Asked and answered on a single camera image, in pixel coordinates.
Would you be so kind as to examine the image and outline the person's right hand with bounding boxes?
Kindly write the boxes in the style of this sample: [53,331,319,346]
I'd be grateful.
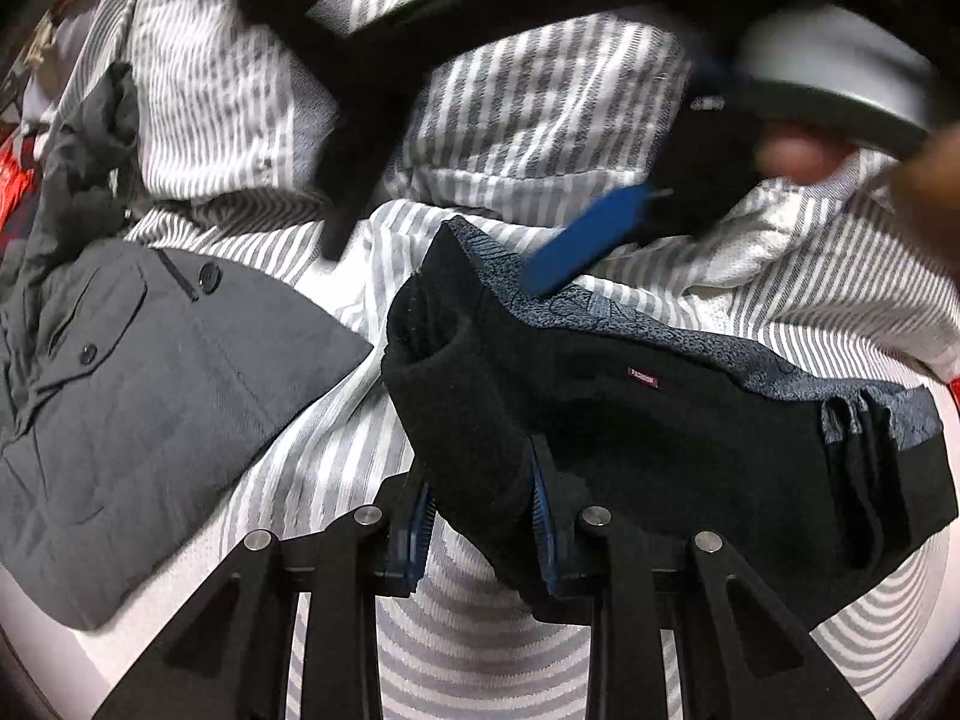
[756,124,853,183]

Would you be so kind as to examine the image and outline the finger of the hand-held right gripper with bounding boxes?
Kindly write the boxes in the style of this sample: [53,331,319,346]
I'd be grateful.
[523,94,775,296]
[240,0,452,261]

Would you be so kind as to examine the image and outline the person's right forearm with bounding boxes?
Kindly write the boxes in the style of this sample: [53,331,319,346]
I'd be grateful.
[880,135,960,260]

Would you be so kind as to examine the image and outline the black pants with blue trim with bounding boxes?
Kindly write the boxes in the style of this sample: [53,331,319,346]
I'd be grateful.
[381,216,960,632]

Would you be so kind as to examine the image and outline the white striped bed sheet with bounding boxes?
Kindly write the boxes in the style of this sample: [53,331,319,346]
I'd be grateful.
[75,199,960,720]

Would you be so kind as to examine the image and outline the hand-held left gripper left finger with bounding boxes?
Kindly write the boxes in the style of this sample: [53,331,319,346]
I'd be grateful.
[94,469,436,720]

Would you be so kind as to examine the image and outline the grey striped duvet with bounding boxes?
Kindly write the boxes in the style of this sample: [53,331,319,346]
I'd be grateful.
[22,0,960,380]

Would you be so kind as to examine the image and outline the red cloth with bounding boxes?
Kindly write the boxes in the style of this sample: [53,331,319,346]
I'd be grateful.
[0,141,35,235]

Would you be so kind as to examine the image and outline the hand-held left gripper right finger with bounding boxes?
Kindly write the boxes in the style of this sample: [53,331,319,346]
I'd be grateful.
[525,435,878,720]

